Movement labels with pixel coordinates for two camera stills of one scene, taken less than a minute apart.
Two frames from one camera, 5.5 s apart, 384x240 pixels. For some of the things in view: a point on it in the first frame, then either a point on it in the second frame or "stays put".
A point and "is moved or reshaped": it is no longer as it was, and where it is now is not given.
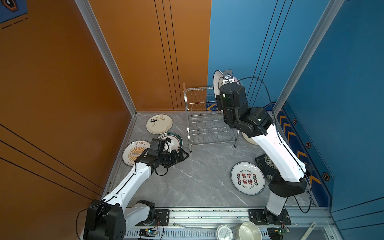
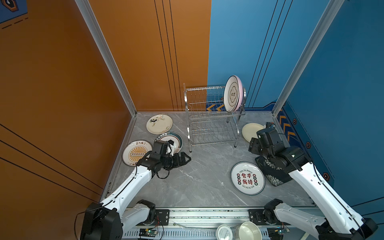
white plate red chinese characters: (248, 178) stays put
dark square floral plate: (267, 165) stays put
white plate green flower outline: (218, 78) is moved or reshaped
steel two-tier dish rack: (205, 125) stays put
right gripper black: (220, 101) to (253, 145)
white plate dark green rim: (175, 138) stays put
